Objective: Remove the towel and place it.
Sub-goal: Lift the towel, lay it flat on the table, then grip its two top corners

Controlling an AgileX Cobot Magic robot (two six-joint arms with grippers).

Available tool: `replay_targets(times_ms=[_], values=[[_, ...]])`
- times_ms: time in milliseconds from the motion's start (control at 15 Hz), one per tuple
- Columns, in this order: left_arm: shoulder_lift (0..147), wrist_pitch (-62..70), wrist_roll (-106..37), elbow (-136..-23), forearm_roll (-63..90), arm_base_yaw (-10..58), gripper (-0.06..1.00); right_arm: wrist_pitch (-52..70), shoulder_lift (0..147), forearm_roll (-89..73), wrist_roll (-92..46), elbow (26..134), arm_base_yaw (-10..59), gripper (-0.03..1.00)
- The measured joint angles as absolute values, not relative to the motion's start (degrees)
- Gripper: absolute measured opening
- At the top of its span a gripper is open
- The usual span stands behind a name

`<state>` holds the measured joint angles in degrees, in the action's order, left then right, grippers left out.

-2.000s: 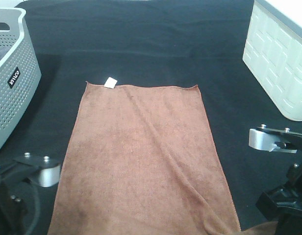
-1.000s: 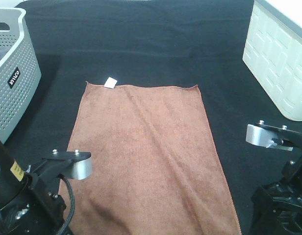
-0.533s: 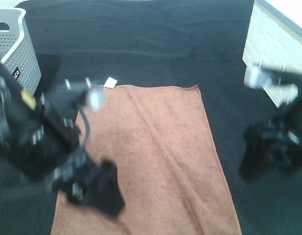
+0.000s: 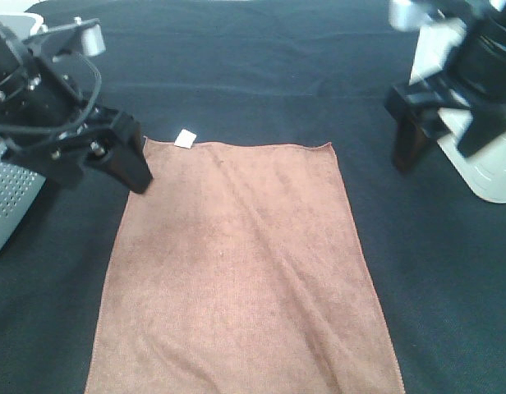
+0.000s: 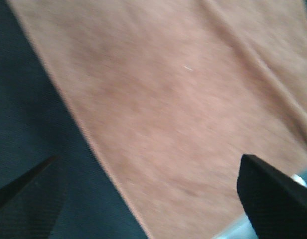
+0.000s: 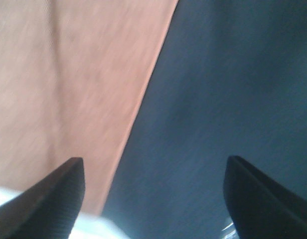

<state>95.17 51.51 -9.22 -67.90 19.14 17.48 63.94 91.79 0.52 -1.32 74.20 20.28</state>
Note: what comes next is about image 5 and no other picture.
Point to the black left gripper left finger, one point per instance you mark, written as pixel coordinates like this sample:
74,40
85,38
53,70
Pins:
31,204

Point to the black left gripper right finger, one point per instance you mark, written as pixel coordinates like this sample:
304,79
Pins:
275,204

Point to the brown towel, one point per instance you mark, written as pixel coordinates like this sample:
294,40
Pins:
170,93

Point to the black table cloth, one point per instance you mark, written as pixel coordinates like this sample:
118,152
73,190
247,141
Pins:
35,125

